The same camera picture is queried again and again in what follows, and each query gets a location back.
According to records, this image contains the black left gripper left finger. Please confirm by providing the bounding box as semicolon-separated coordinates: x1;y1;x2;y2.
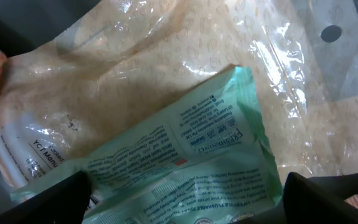
0;171;92;224

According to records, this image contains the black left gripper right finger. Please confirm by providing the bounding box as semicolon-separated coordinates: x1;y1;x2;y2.
283;172;358;223

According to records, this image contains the teal wet wipes pack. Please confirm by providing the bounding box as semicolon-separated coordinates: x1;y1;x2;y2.
12;67;282;223

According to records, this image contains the beige nut snack bag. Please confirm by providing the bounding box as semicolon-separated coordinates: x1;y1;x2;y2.
0;0;358;188

